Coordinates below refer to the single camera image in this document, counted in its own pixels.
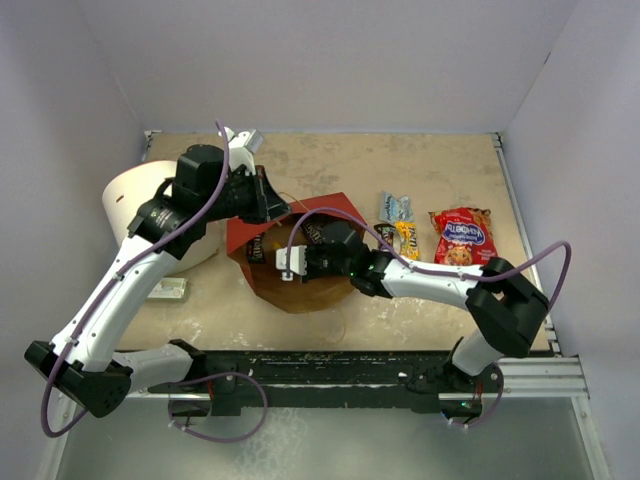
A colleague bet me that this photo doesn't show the brown green candy pack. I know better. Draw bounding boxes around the brown green candy pack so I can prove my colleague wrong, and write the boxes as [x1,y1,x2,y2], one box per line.
[245,233,266,264]

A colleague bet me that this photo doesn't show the white blue snack wrapper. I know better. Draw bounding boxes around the white blue snack wrapper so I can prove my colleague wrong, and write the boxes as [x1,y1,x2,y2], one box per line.
[379,191,415,223]

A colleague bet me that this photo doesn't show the white cylindrical container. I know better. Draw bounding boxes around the white cylindrical container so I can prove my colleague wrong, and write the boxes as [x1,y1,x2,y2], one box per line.
[102,160,222,277]

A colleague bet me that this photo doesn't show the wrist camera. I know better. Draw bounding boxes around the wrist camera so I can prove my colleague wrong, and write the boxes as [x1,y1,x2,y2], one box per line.
[275,245,307,281]
[224,127,264,175]

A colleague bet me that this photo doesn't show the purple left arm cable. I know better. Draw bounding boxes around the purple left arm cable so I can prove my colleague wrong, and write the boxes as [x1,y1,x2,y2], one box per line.
[39,118,234,438]

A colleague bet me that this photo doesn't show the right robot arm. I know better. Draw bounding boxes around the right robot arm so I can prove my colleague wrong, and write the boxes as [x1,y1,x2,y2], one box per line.
[298,221,549,391]

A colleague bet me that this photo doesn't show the red cookie snack bag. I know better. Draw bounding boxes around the red cookie snack bag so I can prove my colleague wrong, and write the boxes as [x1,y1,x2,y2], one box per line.
[429,207,498,266]

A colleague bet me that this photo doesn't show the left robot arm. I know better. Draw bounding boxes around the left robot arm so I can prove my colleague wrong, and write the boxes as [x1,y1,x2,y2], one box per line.
[24,140,291,418]

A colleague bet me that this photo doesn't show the brown purple candy pack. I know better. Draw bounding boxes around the brown purple candy pack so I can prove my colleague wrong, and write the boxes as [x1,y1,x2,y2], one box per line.
[301,219,323,245]

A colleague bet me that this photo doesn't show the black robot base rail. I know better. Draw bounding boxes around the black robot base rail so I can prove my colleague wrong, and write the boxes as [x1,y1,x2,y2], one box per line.
[150,350,504,418]

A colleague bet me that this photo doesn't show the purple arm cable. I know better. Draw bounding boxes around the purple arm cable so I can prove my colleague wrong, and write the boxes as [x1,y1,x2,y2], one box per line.
[287,207,572,431]
[39,118,234,438]

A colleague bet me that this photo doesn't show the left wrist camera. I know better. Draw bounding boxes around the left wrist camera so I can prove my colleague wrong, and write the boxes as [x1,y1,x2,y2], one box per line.
[224,127,264,175]

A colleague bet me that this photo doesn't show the small white green box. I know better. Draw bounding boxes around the small white green box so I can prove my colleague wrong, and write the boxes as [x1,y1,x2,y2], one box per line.
[147,277,188,302]

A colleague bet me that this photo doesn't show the red paper bag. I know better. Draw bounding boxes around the red paper bag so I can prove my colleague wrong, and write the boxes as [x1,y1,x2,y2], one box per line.
[226,192,364,314]

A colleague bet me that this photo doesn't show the yellow candy pack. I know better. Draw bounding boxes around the yellow candy pack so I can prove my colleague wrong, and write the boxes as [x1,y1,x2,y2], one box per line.
[395,222,421,261]

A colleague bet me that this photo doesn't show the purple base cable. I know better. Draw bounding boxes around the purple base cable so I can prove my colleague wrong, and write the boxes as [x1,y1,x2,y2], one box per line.
[167,372,269,442]

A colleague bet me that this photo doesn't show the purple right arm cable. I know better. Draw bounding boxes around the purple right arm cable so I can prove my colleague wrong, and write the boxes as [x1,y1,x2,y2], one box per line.
[287,207,572,431]

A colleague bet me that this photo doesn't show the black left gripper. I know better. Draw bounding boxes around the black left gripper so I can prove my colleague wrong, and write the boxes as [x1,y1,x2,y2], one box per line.
[201,165,292,225]

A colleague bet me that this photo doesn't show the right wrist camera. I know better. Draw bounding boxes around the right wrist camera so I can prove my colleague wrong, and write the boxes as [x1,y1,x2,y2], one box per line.
[275,245,307,281]

